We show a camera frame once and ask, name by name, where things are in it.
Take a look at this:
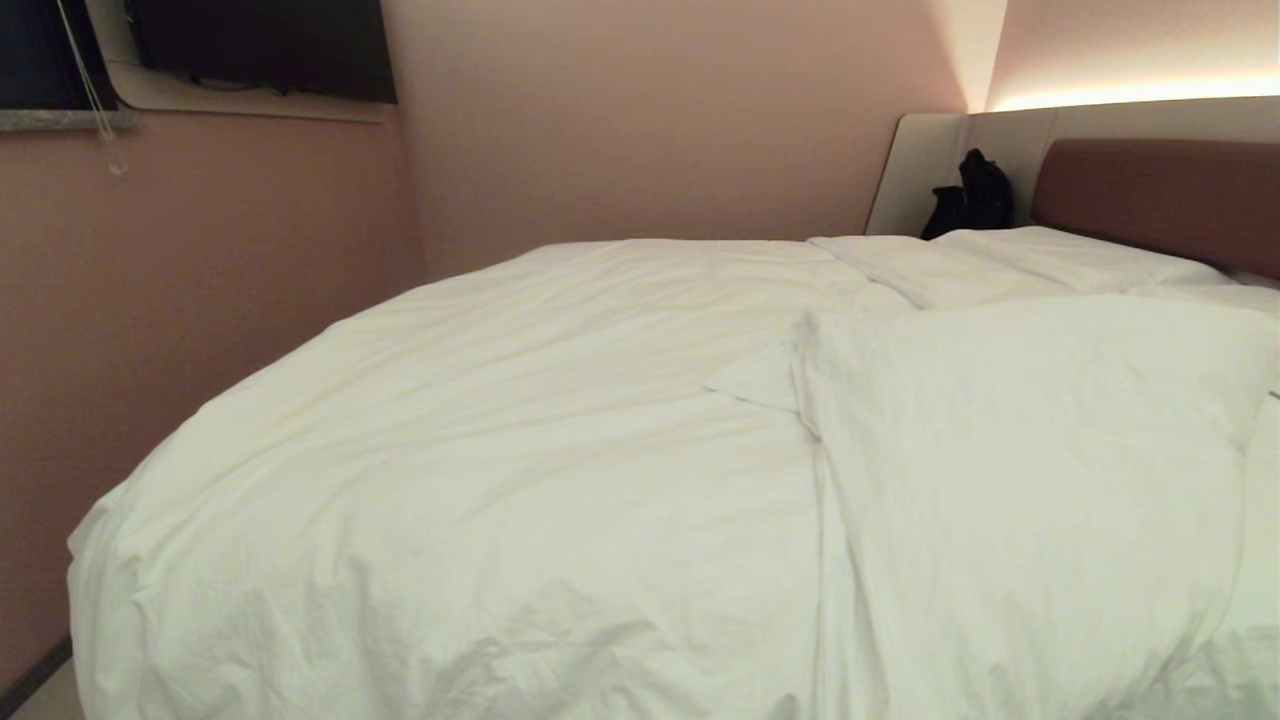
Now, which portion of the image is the grey window sill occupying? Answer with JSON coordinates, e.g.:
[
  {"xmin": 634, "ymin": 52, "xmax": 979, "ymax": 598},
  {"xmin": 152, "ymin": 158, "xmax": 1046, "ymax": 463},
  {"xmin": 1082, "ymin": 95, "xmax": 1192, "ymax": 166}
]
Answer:
[{"xmin": 0, "ymin": 108, "xmax": 142, "ymax": 134}]

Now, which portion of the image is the dark window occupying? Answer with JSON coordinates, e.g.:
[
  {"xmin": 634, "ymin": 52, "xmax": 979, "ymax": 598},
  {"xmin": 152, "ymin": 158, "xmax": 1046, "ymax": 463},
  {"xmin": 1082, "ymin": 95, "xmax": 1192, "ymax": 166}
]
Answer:
[{"xmin": 0, "ymin": 0, "xmax": 121, "ymax": 113}]

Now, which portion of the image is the white blind cord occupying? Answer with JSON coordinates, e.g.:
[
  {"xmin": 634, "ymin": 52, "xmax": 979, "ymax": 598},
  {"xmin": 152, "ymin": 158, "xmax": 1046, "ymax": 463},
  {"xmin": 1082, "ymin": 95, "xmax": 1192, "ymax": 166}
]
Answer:
[{"xmin": 56, "ymin": 0, "xmax": 131, "ymax": 177}]

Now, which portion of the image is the beige headboard wall panel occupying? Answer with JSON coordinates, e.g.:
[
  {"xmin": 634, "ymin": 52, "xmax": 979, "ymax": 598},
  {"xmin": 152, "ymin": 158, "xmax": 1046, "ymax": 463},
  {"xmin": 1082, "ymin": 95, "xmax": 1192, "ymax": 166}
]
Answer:
[{"xmin": 865, "ymin": 96, "xmax": 1280, "ymax": 239}]

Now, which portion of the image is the black bag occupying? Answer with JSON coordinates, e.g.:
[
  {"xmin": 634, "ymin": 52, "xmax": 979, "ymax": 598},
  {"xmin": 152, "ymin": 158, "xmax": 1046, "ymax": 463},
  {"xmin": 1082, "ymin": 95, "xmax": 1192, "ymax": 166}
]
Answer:
[{"xmin": 920, "ymin": 148, "xmax": 1015, "ymax": 242}]

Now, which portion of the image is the brown padded headboard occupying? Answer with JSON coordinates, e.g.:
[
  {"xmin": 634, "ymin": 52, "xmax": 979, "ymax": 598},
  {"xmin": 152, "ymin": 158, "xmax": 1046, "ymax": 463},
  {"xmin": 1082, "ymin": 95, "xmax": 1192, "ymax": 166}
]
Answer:
[{"xmin": 1030, "ymin": 138, "xmax": 1280, "ymax": 281}]

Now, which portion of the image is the white duvet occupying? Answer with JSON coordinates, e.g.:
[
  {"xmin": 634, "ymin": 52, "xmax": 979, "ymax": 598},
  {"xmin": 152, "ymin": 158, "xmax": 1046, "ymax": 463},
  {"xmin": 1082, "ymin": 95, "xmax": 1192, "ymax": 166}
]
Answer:
[{"xmin": 66, "ymin": 236, "xmax": 1280, "ymax": 720}]

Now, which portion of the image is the white pillow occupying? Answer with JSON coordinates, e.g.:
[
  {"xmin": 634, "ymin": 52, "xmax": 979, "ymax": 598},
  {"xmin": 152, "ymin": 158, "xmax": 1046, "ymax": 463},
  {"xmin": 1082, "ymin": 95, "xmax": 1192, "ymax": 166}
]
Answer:
[{"xmin": 930, "ymin": 226, "xmax": 1233, "ymax": 295}]

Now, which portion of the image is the black wall television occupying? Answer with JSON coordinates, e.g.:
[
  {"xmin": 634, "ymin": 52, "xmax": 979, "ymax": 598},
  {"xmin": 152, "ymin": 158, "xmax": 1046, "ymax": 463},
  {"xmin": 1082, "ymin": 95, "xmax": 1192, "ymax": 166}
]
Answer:
[{"xmin": 126, "ymin": 0, "xmax": 399, "ymax": 105}]

